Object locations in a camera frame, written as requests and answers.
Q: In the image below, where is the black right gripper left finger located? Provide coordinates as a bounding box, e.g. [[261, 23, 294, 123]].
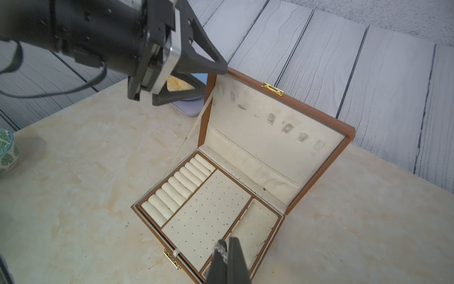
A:
[[206, 240, 228, 284]]

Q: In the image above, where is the blue plate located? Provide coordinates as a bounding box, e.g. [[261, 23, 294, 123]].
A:
[[192, 73, 208, 84]]

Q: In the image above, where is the lavender rectangular tray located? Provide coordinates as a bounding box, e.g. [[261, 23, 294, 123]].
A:
[[171, 97, 204, 117]]

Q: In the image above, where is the brown wooden jewelry box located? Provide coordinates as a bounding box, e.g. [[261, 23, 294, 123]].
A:
[[132, 69, 355, 284]]

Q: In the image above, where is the yellow bread pastry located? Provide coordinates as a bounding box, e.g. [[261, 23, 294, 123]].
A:
[[167, 76, 194, 92]]

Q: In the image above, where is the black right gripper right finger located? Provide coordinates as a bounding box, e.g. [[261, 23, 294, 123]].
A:
[[227, 237, 251, 284]]

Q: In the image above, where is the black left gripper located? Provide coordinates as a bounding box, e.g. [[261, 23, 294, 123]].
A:
[[1, 1, 228, 106]]

